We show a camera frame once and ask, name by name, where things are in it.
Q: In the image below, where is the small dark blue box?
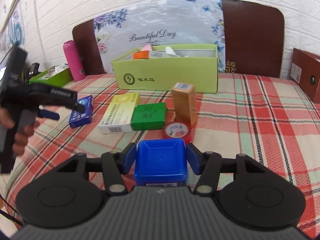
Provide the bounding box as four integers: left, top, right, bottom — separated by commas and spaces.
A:
68, 95, 94, 128

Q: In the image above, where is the brown wooden headboard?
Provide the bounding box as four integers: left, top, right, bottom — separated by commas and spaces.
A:
72, 0, 285, 77

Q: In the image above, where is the light green cardboard box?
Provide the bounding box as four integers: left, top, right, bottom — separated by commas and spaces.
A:
112, 44, 219, 93

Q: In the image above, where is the brown shoe box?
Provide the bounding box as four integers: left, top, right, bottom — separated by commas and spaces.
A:
290, 48, 320, 103

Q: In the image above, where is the green tray of items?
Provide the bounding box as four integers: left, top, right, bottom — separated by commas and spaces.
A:
29, 64, 73, 88

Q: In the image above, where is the orange small box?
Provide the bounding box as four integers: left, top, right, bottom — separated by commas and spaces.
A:
132, 50, 150, 60

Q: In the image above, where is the person left hand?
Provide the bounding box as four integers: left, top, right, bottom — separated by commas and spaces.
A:
1, 108, 40, 156

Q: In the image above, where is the green flat box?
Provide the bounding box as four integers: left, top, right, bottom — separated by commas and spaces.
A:
131, 102, 167, 131

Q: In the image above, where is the white yellow medicine box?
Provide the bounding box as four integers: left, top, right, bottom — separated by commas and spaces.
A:
99, 93, 140, 134

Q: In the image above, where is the red round tape tin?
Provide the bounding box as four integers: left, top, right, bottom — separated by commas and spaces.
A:
162, 121, 191, 144

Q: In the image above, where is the pink thermos bottle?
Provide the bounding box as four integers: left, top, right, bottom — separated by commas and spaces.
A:
63, 40, 86, 81

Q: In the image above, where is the blue plastic container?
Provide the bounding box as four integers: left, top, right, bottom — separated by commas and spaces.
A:
134, 139, 188, 186

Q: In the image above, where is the white glove pink cuff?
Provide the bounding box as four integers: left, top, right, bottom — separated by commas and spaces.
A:
140, 44, 152, 51

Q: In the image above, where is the white cotton glove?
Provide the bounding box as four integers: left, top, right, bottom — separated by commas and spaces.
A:
165, 46, 177, 57

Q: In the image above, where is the floral Beautiful Day pillow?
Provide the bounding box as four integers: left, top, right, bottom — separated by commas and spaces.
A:
93, 0, 226, 74

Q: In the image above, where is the gold tall box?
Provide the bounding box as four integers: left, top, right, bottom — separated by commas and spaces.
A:
171, 82, 197, 127

